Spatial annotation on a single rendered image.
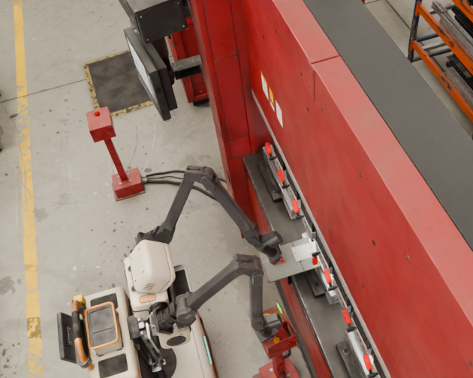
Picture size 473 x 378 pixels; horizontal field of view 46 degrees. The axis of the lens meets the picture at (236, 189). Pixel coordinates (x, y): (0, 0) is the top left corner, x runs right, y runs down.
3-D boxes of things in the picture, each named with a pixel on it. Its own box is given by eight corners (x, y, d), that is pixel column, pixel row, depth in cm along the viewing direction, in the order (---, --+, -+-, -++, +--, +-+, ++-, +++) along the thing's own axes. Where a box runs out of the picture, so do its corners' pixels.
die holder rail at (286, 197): (263, 157, 343) (262, 147, 335) (272, 154, 343) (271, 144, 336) (291, 220, 312) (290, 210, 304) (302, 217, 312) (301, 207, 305)
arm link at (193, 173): (188, 157, 257) (185, 166, 248) (216, 168, 258) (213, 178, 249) (158, 229, 278) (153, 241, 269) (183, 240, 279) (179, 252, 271)
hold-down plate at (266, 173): (257, 166, 339) (257, 162, 337) (266, 163, 340) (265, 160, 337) (273, 202, 321) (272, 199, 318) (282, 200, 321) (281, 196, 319)
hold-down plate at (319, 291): (293, 250, 300) (293, 247, 297) (303, 247, 300) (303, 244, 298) (314, 298, 281) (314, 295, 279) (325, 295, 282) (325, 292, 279)
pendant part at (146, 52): (138, 77, 346) (122, 28, 318) (156, 70, 348) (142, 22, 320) (163, 121, 319) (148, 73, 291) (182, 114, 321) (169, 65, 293)
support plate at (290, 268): (259, 253, 288) (258, 252, 287) (307, 238, 290) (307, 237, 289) (270, 283, 277) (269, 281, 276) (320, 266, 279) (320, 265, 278)
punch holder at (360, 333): (350, 325, 239) (352, 308, 226) (369, 319, 240) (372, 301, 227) (365, 358, 230) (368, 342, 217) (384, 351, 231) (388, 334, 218)
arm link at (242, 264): (239, 244, 231) (243, 263, 223) (262, 256, 238) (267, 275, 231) (170, 301, 249) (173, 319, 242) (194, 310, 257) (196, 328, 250)
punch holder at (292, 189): (287, 187, 288) (285, 167, 275) (302, 183, 289) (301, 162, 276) (296, 210, 279) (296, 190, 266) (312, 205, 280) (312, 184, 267)
